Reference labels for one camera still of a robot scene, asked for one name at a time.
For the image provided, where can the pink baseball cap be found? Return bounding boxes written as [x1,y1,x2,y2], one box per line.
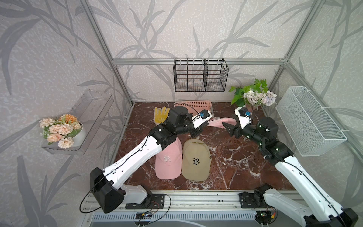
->
[207,117,236,129]
[155,137,182,180]

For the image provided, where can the beige baseball cap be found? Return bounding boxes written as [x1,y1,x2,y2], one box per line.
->
[181,139,212,182]

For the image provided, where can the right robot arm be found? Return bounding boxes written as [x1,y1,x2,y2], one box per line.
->
[222,116,358,227]

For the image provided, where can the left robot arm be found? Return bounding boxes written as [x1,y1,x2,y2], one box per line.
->
[89,106,213,213]

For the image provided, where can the yellow work glove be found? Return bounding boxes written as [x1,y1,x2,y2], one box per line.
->
[154,107,170,125]

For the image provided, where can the pink plastic basket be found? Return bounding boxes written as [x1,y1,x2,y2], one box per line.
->
[174,100,214,117]

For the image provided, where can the pink vase with flowers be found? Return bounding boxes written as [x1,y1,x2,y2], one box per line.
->
[229,79,277,107]

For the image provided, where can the clear acrylic shelf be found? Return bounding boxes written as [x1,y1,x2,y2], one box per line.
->
[41,89,114,155]

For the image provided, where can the white pot peach flowers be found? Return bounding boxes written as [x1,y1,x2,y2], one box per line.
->
[39,114,86,149]

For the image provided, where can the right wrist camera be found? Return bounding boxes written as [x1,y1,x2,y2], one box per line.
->
[234,107,252,129]

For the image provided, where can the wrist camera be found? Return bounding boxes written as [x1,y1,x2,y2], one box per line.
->
[234,107,252,129]
[192,110,213,129]

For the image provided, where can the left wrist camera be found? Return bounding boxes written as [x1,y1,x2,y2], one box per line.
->
[192,110,213,129]

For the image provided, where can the black wire rack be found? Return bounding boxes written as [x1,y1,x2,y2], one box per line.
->
[173,58,229,92]

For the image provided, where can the white mesh wall basket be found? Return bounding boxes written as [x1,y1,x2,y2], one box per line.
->
[277,87,347,157]

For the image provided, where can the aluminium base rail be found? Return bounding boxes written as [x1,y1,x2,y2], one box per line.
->
[82,190,321,212]

